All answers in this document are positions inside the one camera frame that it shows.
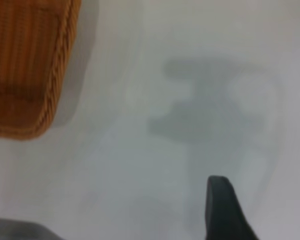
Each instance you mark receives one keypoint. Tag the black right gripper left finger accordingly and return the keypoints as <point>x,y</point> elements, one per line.
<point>222,215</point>

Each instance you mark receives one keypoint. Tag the yellow woven wicker basket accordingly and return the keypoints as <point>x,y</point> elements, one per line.
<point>25,62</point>

